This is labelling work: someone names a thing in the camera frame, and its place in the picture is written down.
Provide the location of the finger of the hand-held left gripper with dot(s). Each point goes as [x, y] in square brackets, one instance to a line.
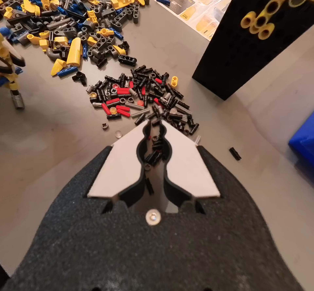
[3, 62]

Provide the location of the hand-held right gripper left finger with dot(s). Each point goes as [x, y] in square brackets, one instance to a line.
[117, 170]

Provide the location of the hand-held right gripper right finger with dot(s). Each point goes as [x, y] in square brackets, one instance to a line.
[191, 170]

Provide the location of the yellow brick assembly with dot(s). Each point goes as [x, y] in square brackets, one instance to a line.
[9, 79]

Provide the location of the pile of black red pins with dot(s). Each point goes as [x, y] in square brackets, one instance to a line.
[137, 92]

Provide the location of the light grey axle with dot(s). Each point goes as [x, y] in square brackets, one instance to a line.
[198, 139]

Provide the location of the clear round stud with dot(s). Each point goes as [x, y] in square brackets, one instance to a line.
[118, 134]

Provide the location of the small grey bush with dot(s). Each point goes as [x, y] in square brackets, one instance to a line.
[105, 126]

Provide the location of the short black pin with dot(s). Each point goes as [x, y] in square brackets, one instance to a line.
[235, 153]

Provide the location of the yellow wedge brick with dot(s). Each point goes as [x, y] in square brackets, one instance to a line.
[58, 67]

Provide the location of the blue long pin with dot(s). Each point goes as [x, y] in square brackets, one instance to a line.
[67, 71]

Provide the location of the pile of yellow grey bricks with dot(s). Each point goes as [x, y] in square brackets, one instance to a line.
[73, 14]

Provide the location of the black two-hole connector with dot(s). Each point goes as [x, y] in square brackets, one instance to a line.
[127, 59]

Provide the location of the blue storage bin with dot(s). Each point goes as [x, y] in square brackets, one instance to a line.
[304, 139]

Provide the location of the black block with yellow beams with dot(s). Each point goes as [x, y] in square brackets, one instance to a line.
[245, 50]

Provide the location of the yellow sticker sheet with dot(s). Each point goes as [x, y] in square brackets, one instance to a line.
[186, 6]

